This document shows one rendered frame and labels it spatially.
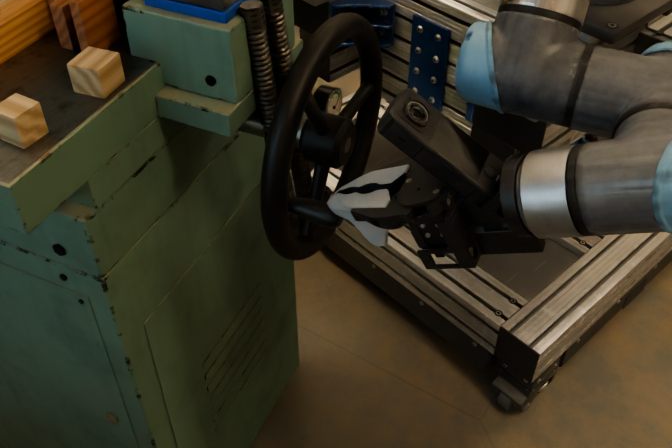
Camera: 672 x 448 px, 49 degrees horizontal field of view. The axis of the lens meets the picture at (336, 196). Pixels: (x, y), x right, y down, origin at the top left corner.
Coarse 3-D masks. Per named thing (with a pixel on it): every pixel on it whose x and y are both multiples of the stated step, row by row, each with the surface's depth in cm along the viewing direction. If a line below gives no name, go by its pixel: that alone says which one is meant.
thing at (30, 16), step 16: (32, 0) 83; (0, 16) 80; (16, 16) 80; (32, 16) 82; (48, 16) 85; (0, 32) 79; (16, 32) 81; (32, 32) 83; (48, 32) 85; (0, 48) 79; (16, 48) 81; (0, 64) 80
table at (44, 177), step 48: (48, 48) 83; (0, 96) 75; (48, 96) 75; (144, 96) 80; (192, 96) 81; (0, 144) 69; (48, 144) 69; (96, 144) 74; (0, 192) 66; (48, 192) 70
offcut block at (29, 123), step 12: (12, 96) 69; (24, 96) 69; (0, 108) 68; (12, 108) 68; (24, 108) 68; (36, 108) 68; (0, 120) 68; (12, 120) 67; (24, 120) 68; (36, 120) 69; (0, 132) 69; (12, 132) 68; (24, 132) 68; (36, 132) 69; (24, 144) 69
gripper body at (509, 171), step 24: (504, 168) 61; (408, 192) 66; (432, 192) 64; (504, 192) 60; (432, 216) 64; (456, 216) 64; (480, 216) 65; (504, 216) 60; (432, 240) 68; (456, 240) 65; (480, 240) 66; (504, 240) 65; (528, 240) 64; (432, 264) 69; (456, 264) 67
